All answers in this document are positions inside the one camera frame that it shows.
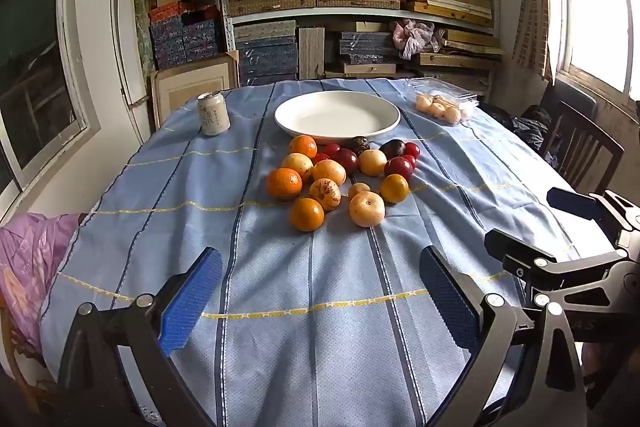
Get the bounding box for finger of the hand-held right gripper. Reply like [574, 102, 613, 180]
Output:
[546, 187, 640, 253]
[484, 228, 640, 308]

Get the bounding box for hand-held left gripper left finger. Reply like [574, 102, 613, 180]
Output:
[57, 247, 223, 427]

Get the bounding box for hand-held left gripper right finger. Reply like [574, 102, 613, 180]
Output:
[419, 245, 588, 427]

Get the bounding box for yellow-orange orange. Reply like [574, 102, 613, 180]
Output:
[379, 174, 410, 204]
[290, 197, 325, 233]

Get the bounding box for large dark red plum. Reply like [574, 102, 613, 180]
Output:
[333, 148, 360, 174]
[383, 156, 414, 180]

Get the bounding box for deep orange tangerine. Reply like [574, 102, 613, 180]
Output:
[266, 167, 304, 200]
[289, 134, 318, 158]

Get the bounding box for speckled pale yellow apple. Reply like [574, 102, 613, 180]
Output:
[309, 178, 342, 212]

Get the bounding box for white plate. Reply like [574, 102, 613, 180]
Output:
[274, 90, 402, 146]

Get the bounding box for dark wooden chair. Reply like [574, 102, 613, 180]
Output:
[537, 101, 626, 195]

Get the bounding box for dark clothes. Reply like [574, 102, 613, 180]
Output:
[480, 102, 551, 152]

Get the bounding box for blue striped tablecloth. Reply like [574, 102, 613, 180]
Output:
[40, 77, 616, 427]

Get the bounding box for pile of beige longans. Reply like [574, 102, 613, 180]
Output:
[416, 93, 473, 126]

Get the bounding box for pink quilt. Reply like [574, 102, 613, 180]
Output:
[0, 213, 81, 353]

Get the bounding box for white drink can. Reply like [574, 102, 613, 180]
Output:
[197, 91, 231, 136]

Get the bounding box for bright sunlit window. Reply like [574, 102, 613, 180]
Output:
[547, 0, 640, 102]

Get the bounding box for beige framed picture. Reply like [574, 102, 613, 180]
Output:
[150, 51, 240, 130]

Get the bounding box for pink plastic bag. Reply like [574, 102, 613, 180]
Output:
[391, 19, 443, 60]

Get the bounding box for white leaning board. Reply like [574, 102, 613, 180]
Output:
[110, 0, 151, 142]

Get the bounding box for green marbled board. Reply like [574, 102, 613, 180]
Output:
[132, 0, 158, 78]

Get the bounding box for white-framed dark window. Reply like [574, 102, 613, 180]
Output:
[0, 0, 101, 208]

